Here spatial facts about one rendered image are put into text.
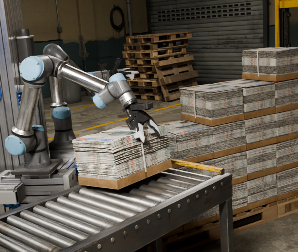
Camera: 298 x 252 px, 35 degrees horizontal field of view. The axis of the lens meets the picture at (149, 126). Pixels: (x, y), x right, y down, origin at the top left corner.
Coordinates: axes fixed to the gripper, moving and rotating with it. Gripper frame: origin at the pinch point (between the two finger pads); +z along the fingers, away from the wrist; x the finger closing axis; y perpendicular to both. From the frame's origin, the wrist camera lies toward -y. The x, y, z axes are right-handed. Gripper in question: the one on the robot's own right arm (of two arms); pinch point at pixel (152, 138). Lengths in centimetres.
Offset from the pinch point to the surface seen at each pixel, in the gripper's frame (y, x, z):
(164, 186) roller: 11.9, -3.0, 21.4
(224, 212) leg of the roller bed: 9, -28, 46
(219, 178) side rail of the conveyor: -1.8, -24.3, 30.2
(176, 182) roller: 10.7, -9.8, 22.1
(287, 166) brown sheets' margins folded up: 55, -167, 42
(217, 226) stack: 88, -101, 55
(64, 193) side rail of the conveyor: 38.5, 31.2, 2.0
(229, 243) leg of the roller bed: 17, -28, 60
